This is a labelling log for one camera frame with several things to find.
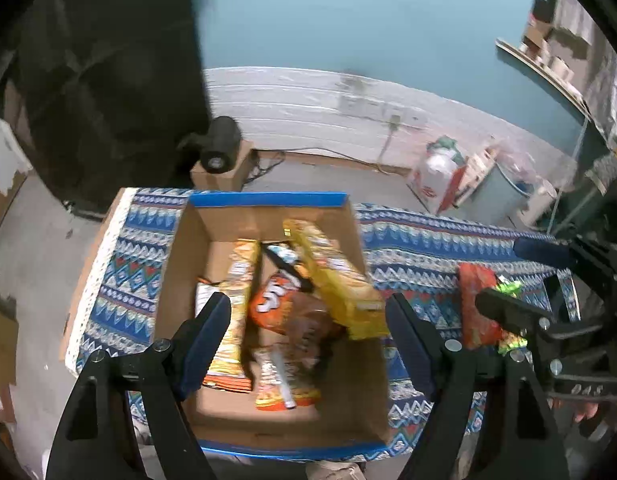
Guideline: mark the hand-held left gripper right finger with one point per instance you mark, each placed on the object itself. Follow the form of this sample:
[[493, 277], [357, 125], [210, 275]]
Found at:
[[411, 340]]

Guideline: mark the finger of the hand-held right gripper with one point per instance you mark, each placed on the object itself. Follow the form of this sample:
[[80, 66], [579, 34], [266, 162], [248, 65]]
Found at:
[[540, 252], [508, 306]]

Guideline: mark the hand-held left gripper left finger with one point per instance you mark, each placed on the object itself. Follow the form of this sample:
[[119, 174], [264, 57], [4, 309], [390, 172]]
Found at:
[[208, 340]]

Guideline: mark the green pea snack bag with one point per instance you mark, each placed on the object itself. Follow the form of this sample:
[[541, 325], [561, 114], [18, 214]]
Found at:
[[510, 289]]

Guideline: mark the red snack packet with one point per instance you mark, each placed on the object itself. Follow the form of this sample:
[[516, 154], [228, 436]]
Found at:
[[476, 285]]

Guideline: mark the white snack packet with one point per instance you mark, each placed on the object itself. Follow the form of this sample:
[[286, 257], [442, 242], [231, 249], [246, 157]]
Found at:
[[208, 300]]

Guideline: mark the long yellow wafer pack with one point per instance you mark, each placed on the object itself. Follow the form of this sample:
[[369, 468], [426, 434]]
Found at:
[[338, 285], [238, 280]]

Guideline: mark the orange chip bag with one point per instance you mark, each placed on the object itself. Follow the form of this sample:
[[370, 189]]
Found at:
[[273, 307]]

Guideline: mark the orange yellow snack packet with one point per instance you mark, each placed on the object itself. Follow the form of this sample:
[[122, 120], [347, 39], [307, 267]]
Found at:
[[276, 385]]

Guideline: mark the blue-rimmed cardboard box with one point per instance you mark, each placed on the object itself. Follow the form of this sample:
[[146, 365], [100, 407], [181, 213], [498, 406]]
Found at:
[[348, 400]]

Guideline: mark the black snack packet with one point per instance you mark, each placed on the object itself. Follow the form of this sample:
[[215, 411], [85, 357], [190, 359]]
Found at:
[[283, 260]]

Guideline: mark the person's right hand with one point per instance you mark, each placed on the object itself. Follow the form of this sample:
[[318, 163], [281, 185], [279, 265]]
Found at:
[[585, 412]]

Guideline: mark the grey-blue waste bin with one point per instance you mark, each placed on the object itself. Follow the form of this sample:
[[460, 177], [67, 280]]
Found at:
[[498, 192]]

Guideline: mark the blue patterned tablecloth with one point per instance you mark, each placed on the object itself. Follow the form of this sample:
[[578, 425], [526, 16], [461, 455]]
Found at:
[[133, 280]]

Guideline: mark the flat cardboard pieces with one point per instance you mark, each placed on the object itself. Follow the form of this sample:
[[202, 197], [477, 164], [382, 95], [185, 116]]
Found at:
[[478, 165]]

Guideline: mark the red and white bag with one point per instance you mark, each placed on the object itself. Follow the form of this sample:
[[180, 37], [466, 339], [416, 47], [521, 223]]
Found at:
[[436, 180]]

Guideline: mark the beige cloth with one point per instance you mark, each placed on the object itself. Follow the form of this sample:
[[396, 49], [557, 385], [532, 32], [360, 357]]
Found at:
[[336, 471]]

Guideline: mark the small brown cardboard box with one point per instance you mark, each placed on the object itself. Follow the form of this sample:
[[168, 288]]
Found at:
[[223, 177]]

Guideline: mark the white lace curtain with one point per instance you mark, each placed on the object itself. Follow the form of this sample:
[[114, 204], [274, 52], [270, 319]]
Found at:
[[610, 90]]

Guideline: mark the white paper roll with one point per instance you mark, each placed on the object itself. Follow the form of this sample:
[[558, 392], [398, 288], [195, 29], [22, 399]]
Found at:
[[555, 65]]

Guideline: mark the black cylindrical device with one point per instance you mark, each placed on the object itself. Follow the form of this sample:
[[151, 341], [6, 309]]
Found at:
[[221, 142]]

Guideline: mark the brown cardboard piece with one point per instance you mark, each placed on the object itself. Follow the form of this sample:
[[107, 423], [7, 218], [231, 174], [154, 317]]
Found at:
[[1, 360]]

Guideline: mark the open brown shelf box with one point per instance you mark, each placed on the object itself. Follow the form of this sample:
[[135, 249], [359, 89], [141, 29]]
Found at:
[[535, 35]]

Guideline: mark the black hanging coat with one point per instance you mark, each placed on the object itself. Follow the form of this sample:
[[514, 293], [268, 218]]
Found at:
[[98, 85]]

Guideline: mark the long wall shelf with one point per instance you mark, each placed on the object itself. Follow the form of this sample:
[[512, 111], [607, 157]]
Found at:
[[543, 77]]

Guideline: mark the white wall socket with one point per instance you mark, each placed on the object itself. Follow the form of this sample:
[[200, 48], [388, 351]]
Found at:
[[416, 118], [391, 110]]

